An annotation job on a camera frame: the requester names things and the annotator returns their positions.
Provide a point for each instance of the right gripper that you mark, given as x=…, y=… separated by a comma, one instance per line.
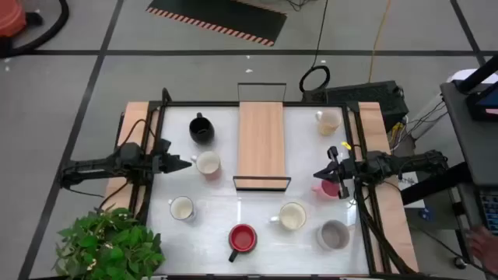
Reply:
x=345, y=170

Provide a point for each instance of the white printed paper sheet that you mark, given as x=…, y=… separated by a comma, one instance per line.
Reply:
x=408, y=183

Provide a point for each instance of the dark grey desk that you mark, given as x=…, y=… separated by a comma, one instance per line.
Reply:
x=459, y=136

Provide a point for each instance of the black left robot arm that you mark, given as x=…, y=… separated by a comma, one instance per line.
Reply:
x=97, y=166

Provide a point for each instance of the white object behind desk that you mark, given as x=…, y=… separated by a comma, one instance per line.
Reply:
x=455, y=75

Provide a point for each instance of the peach coffee mug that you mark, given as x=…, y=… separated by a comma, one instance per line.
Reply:
x=330, y=121

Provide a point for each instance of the black keyboard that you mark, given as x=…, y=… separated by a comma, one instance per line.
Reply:
x=491, y=210

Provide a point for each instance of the black hazard-striped floor mat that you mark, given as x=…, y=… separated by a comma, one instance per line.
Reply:
x=218, y=15

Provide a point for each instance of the person's hand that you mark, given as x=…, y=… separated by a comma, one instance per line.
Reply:
x=484, y=245

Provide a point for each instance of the grey coffee mug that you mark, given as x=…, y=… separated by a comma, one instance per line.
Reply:
x=333, y=235

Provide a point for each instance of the yellow tag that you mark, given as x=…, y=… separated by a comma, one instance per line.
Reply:
x=346, y=145

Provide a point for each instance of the black monitor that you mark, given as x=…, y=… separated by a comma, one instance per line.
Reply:
x=480, y=109

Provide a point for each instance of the black coffee mug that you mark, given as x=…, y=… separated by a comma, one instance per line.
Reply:
x=201, y=130

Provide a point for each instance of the small white mug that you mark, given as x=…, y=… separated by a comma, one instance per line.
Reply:
x=182, y=208

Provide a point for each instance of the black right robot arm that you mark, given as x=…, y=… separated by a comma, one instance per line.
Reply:
x=408, y=162

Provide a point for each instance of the small blue object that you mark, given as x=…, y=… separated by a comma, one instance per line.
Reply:
x=427, y=214

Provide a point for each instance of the cream coffee mug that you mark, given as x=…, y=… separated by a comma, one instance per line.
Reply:
x=292, y=216

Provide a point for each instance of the white mug pink outside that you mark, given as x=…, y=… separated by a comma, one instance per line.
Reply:
x=208, y=162

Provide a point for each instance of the red vacuum cleaner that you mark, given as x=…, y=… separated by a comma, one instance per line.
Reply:
x=9, y=17

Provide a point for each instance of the black equipment box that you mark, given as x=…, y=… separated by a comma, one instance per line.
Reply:
x=362, y=95

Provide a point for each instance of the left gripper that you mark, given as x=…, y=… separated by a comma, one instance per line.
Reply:
x=161, y=159

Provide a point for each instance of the wooden side board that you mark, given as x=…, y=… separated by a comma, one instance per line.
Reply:
x=134, y=114
x=371, y=116

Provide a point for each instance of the green leafy plant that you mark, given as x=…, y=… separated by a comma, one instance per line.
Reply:
x=109, y=245

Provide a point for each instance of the black caster wheel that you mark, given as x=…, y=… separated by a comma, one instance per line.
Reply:
x=460, y=263

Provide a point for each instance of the pink coffee mug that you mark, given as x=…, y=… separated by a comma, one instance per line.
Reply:
x=328, y=190

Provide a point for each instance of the wooden shelf black frame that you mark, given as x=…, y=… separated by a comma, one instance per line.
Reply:
x=260, y=144

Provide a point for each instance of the black table frame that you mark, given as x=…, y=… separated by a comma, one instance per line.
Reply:
x=194, y=103

